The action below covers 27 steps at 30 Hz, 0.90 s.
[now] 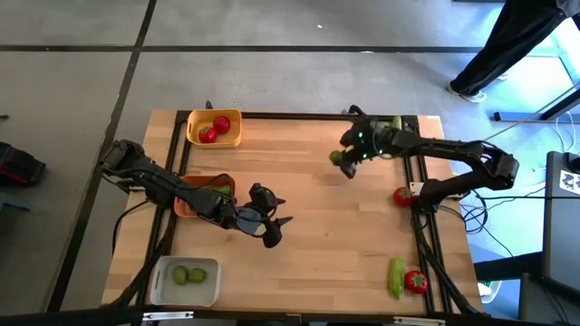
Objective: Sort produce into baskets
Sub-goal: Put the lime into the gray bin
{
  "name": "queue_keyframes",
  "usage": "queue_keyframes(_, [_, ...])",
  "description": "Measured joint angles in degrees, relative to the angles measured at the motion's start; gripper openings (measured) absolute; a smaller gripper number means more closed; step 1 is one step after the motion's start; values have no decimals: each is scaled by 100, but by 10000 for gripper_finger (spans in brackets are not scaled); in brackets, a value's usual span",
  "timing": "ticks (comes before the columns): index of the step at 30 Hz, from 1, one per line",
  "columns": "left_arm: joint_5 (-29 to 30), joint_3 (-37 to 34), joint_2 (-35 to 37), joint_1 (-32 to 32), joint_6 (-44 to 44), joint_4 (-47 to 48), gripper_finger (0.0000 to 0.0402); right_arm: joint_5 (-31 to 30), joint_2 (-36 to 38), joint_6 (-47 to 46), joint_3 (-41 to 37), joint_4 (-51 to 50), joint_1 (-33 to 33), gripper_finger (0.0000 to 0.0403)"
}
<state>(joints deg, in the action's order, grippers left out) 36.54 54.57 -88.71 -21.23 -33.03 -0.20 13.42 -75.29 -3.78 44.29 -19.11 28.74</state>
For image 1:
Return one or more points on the silver metal bracket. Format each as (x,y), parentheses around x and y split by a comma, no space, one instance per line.
(167,315)
(419,321)

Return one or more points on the dark grey cart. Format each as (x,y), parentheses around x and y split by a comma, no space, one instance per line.
(559,235)

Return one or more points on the red tomato with green calyx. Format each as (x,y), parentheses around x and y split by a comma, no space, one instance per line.
(221,124)
(208,135)
(416,282)
(403,197)

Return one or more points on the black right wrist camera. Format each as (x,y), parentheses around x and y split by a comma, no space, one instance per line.
(364,127)

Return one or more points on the green ridged cucumber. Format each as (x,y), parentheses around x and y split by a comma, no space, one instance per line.
(397,122)
(397,277)
(222,191)

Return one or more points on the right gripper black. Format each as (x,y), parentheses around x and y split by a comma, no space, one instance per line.
(374,147)

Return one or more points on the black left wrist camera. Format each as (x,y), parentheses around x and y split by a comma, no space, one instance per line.
(262,197)

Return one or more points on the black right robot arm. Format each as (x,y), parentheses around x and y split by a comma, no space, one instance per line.
(453,149)

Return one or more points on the black and red bag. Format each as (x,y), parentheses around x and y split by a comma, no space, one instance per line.
(22,165)

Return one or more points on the white green container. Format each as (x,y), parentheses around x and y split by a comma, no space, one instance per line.
(491,290)

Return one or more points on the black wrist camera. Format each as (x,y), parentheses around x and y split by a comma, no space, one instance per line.
(262,197)
(364,127)

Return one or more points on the person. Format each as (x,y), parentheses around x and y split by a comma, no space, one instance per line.
(512,36)

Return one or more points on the grey metal floor stand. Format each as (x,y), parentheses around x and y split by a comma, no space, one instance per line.
(521,116)

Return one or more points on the yellow plastic basket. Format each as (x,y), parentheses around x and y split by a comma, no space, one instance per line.
(204,115)

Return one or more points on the black aluminium table frame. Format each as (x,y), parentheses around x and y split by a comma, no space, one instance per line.
(294,116)

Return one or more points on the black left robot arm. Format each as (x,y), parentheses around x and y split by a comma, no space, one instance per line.
(154,181)

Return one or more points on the orange plastic basket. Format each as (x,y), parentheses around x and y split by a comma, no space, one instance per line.
(183,208)

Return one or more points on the white plastic basket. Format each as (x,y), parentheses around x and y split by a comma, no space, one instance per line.
(186,296)

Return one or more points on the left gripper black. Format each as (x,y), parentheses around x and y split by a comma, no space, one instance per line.
(247,219)

